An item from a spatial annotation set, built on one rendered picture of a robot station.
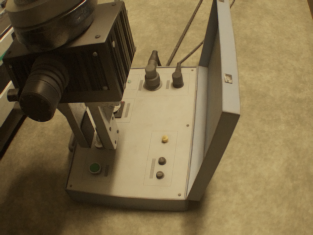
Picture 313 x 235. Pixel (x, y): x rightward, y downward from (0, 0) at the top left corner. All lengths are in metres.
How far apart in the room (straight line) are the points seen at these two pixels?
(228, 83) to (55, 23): 0.27
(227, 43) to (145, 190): 0.33
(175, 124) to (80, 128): 0.21
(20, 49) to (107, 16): 0.17
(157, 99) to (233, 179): 0.27
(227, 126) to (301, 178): 0.36
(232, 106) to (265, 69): 0.55
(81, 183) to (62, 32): 0.38
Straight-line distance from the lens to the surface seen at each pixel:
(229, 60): 0.57
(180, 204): 0.73
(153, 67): 0.87
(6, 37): 0.91
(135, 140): 0.81
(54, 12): 0.50
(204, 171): 0.61
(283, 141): 0.86
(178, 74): 0.88
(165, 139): 0.79
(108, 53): 0.53
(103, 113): 0.71
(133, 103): 0.88
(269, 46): 1.13
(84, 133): 0.77
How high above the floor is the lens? 0.69
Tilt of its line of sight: 48 degrees down
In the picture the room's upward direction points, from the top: 13 degrees counter-clockwise
